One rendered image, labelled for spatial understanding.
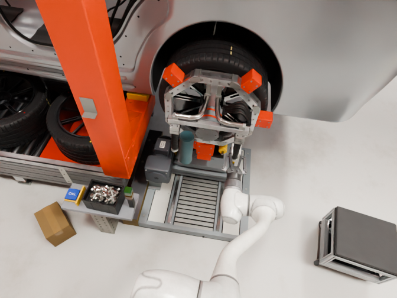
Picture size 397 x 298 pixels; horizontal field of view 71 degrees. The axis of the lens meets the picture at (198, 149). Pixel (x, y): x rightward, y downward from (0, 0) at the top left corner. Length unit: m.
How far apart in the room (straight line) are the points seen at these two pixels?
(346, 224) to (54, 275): 1.96
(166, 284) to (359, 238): 1.51
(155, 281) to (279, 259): 1.45
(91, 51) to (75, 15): 0.13
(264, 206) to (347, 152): 1.80
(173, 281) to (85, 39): 0.83
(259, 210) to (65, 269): 1.43
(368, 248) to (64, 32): 2.00
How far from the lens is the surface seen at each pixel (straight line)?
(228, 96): 1.67
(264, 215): 1.26
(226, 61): 1.50
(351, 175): 2.83
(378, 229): 2.24
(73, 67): 1.20
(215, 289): 0.91
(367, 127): 3.33
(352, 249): 2.08
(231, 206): 1.30
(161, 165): 1.95
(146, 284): 0.90
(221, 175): 2.20
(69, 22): 1.08
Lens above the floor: 2.04
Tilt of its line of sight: 54 degrees down
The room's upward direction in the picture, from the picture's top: 7 degrees clockwise
